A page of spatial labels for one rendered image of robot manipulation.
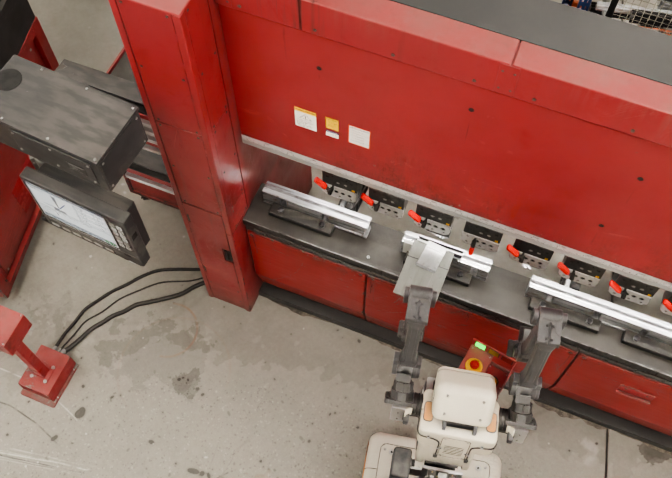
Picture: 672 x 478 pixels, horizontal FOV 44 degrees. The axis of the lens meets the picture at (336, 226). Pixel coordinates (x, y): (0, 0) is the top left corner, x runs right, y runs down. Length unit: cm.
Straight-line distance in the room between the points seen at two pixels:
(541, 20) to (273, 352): 249
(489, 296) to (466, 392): 80
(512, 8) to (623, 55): 35
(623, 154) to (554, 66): 38
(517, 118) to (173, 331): 250
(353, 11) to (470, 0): 35
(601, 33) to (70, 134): 166
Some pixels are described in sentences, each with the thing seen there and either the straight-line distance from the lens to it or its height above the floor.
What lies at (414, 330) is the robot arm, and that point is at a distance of 284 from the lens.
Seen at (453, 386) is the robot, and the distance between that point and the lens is 295.
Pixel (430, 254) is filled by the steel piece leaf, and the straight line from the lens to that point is 356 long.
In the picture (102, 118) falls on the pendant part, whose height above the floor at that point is 195.
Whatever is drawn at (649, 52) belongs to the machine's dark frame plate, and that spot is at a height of 230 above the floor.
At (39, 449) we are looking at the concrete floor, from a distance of 453.
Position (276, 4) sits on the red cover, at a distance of 264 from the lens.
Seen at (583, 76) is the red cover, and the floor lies 230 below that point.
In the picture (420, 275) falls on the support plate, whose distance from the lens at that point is 351.
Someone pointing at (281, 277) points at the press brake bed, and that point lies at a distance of 419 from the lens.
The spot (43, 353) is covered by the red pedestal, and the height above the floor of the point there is 12.
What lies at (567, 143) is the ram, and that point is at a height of 201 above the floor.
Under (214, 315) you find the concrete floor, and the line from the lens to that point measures 455.
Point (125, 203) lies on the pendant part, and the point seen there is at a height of 157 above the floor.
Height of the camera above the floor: 418
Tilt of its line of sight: 62 degrees down
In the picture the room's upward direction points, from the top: straight up
